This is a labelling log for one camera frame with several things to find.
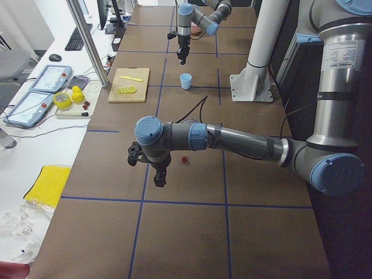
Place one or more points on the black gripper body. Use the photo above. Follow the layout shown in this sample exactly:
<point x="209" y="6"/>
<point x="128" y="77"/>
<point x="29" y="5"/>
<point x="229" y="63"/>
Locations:
<point x="159" y="166"/>
<point x="183" y="41"/>

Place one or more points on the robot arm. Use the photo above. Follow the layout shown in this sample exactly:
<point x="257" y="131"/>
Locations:
<point x="325" y="160"/>
<point x="190" y="13"/>

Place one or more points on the light blue paper cup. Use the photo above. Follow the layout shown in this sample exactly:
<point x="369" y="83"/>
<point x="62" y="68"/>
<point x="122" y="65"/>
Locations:
<point x="185" y="81"/>

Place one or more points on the yellow plastic knife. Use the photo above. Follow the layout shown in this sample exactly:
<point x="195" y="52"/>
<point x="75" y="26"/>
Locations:
<point x="131" y="78"/>

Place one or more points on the bamboo cutting board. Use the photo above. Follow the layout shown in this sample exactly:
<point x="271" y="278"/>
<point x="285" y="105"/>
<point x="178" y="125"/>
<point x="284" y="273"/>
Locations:
<point x="140" y="95"/>

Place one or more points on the lemon slice nearest board edge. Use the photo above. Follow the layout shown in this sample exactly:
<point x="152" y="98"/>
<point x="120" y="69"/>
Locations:
<point x="132" y="88"/>

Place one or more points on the white tray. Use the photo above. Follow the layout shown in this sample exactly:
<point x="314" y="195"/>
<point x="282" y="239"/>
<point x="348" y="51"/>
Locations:
<point x="76" y="111"/>

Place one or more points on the black keyboard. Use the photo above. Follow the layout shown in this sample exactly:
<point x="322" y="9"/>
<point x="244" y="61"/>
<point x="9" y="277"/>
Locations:
<point x="75" y="42"/>

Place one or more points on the yellow cloth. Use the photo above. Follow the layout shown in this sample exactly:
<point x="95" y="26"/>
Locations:
<point x="48" y="187"/>

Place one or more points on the yellow tape roll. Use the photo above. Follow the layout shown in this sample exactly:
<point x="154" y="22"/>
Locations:
<point x="62" y="100"/>

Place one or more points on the black computer mouse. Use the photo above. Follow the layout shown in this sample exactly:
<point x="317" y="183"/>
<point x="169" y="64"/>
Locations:
<point x="55" y="58"/>

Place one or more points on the upper teach pendant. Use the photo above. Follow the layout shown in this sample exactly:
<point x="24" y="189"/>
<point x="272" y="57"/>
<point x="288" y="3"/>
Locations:
<point x="52" y="78"/>

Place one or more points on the teach pendant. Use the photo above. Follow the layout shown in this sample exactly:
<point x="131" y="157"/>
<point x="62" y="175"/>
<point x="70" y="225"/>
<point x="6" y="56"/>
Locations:
<point x="30" y="109"/>
<point x="52" y="78"/>

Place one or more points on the lower teach pendant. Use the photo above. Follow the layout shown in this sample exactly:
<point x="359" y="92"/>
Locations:
<point x="30" y="109"/>

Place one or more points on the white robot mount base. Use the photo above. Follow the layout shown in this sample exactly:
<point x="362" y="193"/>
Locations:
<point x="251" y="85"/>

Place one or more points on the aluminium frame post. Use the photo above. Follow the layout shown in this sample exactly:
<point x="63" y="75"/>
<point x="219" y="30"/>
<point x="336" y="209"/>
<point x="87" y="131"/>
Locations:
<point x="81" y="25"/>

